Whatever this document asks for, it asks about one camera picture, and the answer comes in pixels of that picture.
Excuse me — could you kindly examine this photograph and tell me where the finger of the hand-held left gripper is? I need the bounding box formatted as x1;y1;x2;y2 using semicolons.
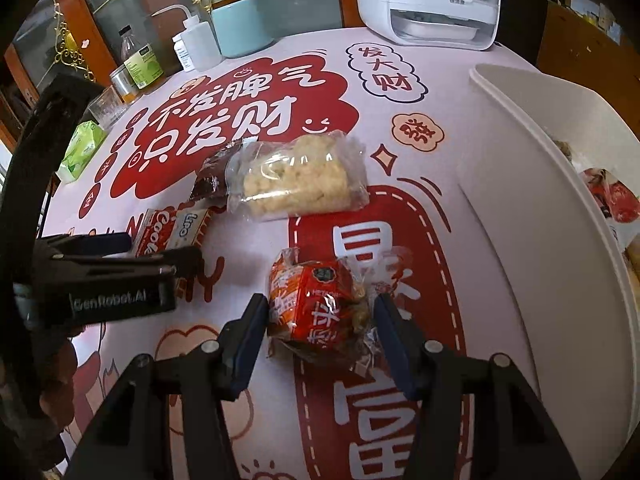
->
47;245;203;281
34;232;134;262

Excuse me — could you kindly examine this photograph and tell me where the glass bottle green label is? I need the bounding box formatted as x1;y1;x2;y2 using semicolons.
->
118;25;165;89

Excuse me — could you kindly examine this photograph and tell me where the white plastic bin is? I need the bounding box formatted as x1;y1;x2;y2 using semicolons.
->
454;62;640;480

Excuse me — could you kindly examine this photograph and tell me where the light blue canister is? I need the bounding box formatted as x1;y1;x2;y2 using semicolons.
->
210;0;277;59

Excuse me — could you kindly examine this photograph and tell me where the red snack packet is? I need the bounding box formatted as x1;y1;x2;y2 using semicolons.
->
266;246;387;377

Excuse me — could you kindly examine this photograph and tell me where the clear glass cup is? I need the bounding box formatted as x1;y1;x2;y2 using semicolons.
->
87;85;129;132

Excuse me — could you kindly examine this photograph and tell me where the red cookie packet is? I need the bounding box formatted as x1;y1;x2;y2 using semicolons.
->
131;207;182;259

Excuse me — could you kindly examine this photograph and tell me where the clear packet of yellow puffs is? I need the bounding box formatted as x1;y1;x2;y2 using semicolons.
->
226;130;372;224

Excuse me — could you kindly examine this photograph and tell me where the white squeeze bottle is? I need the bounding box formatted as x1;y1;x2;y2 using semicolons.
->
151;4;224;74

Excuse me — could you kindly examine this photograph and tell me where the white cookie packet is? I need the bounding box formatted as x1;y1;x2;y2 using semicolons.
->
165;206;219;252

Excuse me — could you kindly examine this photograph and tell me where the dark brown snack packet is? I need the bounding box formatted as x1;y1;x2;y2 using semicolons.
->
189;137;258;207

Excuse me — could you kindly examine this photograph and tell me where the green tissue packet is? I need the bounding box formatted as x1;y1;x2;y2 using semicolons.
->
55;121;109;184

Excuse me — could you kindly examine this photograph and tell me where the metal tin can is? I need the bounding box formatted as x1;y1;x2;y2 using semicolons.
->
109;65;139;107

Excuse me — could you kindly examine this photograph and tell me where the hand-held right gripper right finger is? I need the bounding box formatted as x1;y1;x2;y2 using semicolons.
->
372;292;581;480

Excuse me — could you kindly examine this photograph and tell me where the person's left hand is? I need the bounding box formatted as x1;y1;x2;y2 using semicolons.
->
37;327;85;413

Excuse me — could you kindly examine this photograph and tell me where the wooden cabinet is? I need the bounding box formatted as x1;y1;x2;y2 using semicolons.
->
535;0;640;111

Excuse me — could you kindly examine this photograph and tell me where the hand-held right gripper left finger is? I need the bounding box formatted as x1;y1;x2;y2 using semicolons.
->
65;292;271;480

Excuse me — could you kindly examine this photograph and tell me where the white countertop appliance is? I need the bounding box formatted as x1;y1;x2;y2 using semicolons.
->
352;0;502;52

